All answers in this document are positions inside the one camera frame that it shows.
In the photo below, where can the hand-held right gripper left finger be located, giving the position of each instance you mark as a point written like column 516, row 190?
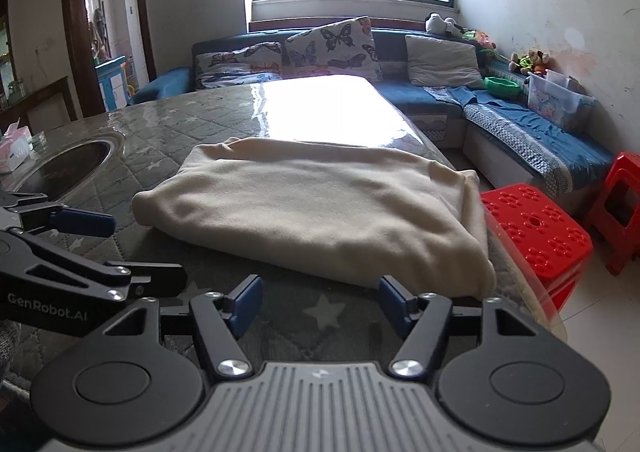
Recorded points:
column 247, row 299

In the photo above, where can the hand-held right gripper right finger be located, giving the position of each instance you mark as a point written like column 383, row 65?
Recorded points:
column 395, row 304

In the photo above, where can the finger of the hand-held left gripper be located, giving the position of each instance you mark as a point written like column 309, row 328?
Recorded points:
column 85, row 223
column 160, row 279

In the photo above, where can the cream sweatshirt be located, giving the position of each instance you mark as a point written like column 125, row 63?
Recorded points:
column 310, row 202

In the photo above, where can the round black induction cooktop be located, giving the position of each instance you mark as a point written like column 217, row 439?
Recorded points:
column 65, row 167

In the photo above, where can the small pale box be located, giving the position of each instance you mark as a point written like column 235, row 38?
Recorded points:
column 38, row 139

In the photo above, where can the pink white tissue pack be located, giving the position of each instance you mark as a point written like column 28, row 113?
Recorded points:
column 12, row 152

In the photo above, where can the dark wooden sideboard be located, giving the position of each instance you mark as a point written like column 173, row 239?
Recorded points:
column 47, row 107

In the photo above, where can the small blue cabinet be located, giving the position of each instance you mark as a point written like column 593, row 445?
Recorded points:
column 112, row 82

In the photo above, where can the red plastic stool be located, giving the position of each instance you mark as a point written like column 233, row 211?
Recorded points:
column 540, row 232
column 625, row 172

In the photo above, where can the blue corner sofa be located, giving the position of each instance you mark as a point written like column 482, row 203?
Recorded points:
column 520, row 132

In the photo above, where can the butterfly print pillow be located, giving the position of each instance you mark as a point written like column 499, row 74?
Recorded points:
column 330, row 47
column 235, row 62

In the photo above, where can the green plastic basin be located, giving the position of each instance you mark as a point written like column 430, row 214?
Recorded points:
column 502, row 87

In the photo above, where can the grey plain pillow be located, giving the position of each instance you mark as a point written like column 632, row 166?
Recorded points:
column 440, row 62

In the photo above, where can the clear plastic storage box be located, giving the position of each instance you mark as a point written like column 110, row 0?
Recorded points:
column 555, row 102

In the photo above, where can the small plush toys cluster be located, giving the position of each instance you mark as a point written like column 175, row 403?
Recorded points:
column 530, row 62

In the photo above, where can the pink plush toy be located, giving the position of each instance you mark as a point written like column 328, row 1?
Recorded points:
column 480, row 38

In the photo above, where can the dark wooden door frame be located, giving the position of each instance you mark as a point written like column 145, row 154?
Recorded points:
column 75, row 32

